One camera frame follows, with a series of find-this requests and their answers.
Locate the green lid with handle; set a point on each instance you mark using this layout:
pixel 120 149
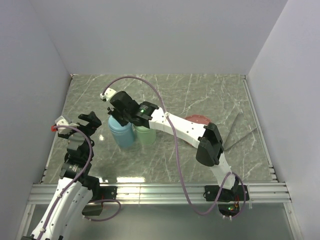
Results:
pixel 141 129

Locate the blue lid with handle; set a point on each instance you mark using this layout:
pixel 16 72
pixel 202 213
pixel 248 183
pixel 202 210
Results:
pixel 116 127

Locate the pink dotted plate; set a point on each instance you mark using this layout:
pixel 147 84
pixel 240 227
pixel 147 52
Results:
pixel 197 118

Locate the blue cylindrical lunch container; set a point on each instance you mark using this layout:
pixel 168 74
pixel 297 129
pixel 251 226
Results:
pixel 124 139

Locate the green cylindrical lunch container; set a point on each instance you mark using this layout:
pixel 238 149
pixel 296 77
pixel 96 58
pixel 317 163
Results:
pixel 146 138

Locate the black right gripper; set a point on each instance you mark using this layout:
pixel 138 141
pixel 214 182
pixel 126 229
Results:
pixel 112 111

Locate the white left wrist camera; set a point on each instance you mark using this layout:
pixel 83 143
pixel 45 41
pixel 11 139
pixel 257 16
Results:
pixel 63 125

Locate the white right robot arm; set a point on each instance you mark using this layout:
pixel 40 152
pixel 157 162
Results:
pixel 205 138

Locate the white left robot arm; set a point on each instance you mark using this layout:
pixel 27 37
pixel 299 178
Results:
pixel 77 194

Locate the aluminium front frame rail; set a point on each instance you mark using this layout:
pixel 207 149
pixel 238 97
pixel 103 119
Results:
pixel 171 193

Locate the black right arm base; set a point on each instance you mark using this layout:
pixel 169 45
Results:
pixel 226 195

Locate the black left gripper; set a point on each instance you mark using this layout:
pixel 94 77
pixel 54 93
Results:
pixel 93 122

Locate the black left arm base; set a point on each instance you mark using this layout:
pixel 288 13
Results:
pixel 105 192

